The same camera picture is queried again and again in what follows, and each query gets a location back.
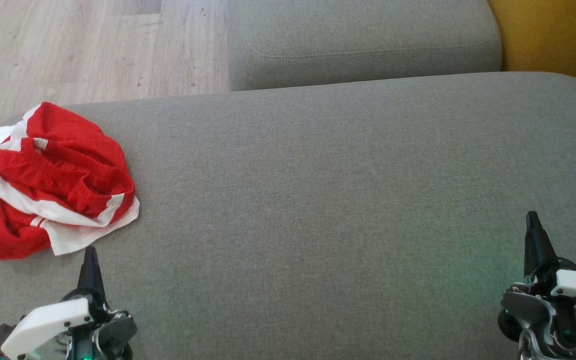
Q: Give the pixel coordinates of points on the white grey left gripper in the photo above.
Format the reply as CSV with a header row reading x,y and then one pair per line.
x,y
48,325

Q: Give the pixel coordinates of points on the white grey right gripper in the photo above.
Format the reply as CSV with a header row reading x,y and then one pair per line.
x,y
563,315

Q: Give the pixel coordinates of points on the red and white jersey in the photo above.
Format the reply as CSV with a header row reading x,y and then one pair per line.
x,y
3,235

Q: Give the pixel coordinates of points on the red shorts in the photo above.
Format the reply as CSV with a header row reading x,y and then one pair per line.
x,y
63,165

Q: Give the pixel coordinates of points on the large yellow sofa back cushion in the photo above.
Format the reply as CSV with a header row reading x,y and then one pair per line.
x,y
553,35

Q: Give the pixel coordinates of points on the large grey sofa seat cushion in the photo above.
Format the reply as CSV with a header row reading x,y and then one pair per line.
x,y
328,200

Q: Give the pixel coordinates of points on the small grey sofa seat cushion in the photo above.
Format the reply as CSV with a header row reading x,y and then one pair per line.
x,y
363,40

